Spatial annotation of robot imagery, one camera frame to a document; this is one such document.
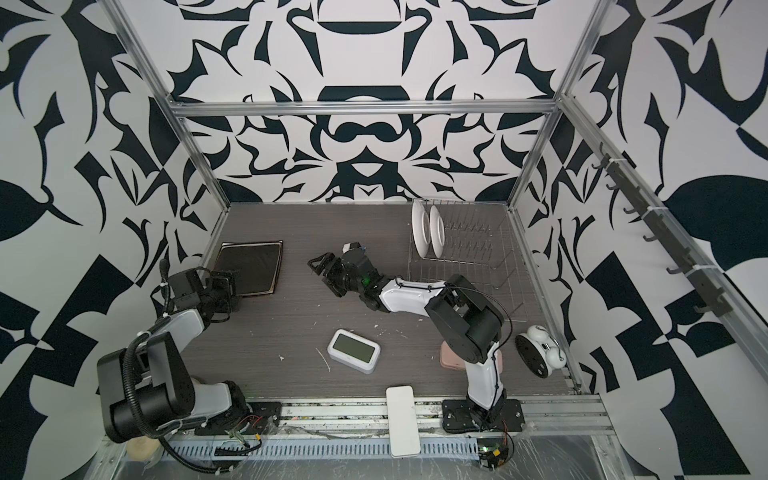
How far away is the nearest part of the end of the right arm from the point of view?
0.70 m

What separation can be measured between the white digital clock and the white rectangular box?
9 centimetres

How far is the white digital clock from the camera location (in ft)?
2.66

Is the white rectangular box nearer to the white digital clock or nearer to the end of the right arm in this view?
the white digital clock

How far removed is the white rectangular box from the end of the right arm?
24 centimetres

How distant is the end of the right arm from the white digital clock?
0.15 meters

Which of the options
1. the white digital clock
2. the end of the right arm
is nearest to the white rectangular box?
the white digital clock

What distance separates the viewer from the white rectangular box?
67cm
